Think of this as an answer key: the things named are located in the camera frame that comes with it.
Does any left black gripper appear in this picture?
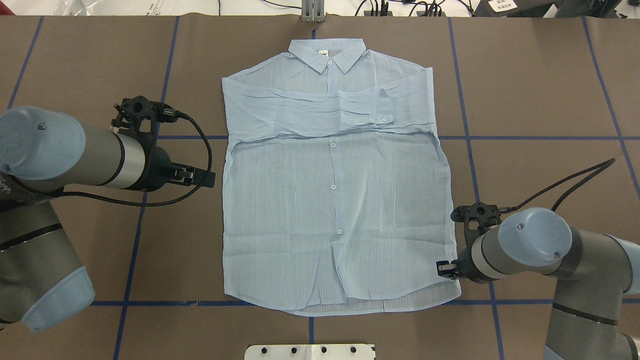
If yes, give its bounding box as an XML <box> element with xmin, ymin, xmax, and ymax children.
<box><xmin>135</xmin><ymin>146</ymin><xmax>217</xmax><ymax>192</ymax></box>

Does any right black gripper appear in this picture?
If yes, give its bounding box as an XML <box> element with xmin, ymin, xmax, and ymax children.
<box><xmin>436</xmin><ymin>247</ymin><xmax>483</xmax><ymax>284</ymax></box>

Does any light blue button-up shirt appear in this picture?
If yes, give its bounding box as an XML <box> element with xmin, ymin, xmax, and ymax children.
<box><xmin>221</xmin><ymin>38</ymin><xmax>462</xmax><ymax>317</ymax></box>

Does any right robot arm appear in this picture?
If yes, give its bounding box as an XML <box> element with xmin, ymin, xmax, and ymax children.
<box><xmin>436</xmin><ymin>203</ymin><xmax>640</xmax><ymax>360</ymax></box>

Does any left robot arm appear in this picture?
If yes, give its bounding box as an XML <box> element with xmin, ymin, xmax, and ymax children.
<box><xmin>1</xmin><ymin>96</ymin><xmax>215</xmax><ymax>332</ymax></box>

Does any clear plastic bag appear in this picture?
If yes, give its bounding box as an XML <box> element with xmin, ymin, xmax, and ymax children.
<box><xmin>55</xmin><ymin>0</ymin><xmax>166</xmax><ymax>16</ymax></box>

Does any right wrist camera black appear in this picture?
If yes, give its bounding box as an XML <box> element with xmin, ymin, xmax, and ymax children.
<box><xmin>450</xmin><ymin>202</ymin><xmax>502</xmax><ymax>239</ymax></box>

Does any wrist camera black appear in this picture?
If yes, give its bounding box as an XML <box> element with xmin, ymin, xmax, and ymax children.
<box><xmin>110</xmin><ymin>95</ymin><xmax>179</xmax><ymax>135</ymax></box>
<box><xmin>450</xmin><ymin>202</ymin><xmax>502</xmax><ymax>239</ymax></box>

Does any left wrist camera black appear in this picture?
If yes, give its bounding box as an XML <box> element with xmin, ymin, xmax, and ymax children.
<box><xmin>110</xmin><ymin>95</ymin><xmax>179</xmax><ymax>135</ymax></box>

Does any black braided left cable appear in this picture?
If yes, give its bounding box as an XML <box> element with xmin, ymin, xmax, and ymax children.
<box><xmin>52</xmin><ymin>111</ymin><xmax>213</xmax><ymax>208</ymax></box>

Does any black braided cable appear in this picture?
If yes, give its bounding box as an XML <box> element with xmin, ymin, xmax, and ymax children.
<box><xmin>52</xmin><ymin>111</ymin><xmax>213</xmax><ymax>208</ymax></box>
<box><xmin>500</xmin><ymin>158</ymin><xmax>617</xmax><ymax>213</ymax></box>

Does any white central pedestal column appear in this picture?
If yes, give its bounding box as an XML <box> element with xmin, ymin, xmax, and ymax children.
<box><xmin>244</xmin><ymin>343</ymin><xmax>377</xmax><ymax>360</ymax></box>

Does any black braided right cable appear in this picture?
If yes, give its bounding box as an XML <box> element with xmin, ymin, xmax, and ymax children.
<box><xmin>500</xmin><ymin>158</ymin><xmax>617</xmax><ymax>213</ymax></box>

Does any aluminium frame post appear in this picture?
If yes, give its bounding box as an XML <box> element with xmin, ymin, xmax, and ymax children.
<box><xmin>301</xmin><ymin>0</ymin><xmax>326</xmax><ymax>24</ymax></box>

